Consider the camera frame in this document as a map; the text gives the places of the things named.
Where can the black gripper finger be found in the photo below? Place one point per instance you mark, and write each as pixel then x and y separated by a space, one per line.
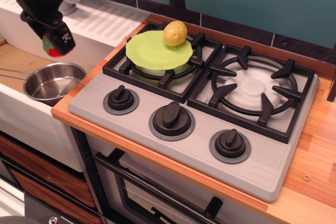
pixel 61 39
pixel 39 28

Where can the red toy strawberry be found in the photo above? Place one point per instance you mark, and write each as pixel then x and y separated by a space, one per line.
pixel 50 49

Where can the yellow toy potato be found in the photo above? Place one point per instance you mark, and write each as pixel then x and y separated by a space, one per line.
pixel 175 33

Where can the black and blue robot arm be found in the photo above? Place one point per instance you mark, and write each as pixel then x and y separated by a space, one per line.
pixel 45 19

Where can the white toy sink unit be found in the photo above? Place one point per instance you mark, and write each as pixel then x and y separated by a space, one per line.
pixel 98 26

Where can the small stainless steel pan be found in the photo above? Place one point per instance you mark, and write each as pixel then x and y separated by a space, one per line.
pixel 50 83

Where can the light green plastic plate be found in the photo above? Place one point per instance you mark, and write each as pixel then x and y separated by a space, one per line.
pixel 148 50

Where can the black left stove knob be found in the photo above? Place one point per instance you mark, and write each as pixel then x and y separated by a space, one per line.
pixel 121 101

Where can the black stove knob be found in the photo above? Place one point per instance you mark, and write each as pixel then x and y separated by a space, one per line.
pixel 172 122
pixel 121 101
pixel 230 146

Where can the white left burner cap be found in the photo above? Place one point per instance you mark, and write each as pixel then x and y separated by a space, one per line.
pixel 159 73

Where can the white burner cap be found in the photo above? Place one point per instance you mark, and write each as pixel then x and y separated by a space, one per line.
pixel 159 73
pixel 251 84

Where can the black left burner grate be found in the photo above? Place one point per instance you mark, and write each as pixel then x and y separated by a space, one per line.
pixel 173 86

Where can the black burner grate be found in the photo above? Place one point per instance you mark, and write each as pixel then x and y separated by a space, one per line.
pixel 173 86
pixel 276 123

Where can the upper wooden drawer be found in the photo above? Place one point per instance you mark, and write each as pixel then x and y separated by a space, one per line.
pixel 44 167

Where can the wooden drawer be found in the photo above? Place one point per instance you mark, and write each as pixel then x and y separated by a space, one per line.
pixel 55 200
pixel 44 167

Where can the black middle stove knob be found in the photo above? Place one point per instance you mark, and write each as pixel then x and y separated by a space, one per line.
pixel 172 122

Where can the lower wooden drawer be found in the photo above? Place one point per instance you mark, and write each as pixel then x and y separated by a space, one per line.
pixel 55 200

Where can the toy oven door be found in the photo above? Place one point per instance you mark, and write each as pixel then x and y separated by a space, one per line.
pixel 147 194

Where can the grey toy stovetop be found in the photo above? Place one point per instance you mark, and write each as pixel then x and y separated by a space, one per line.
pixel 261 174

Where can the white right burner cap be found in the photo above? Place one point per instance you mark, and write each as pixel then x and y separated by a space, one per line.
pixel 251 84

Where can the black right stove knob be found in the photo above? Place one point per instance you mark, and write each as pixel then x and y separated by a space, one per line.
pixel 230 146

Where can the black right burner grate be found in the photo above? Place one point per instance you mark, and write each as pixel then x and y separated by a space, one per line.
pixel 276 123

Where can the black oven door handle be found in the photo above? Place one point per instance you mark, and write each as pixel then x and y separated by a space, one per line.
pixel 207 216

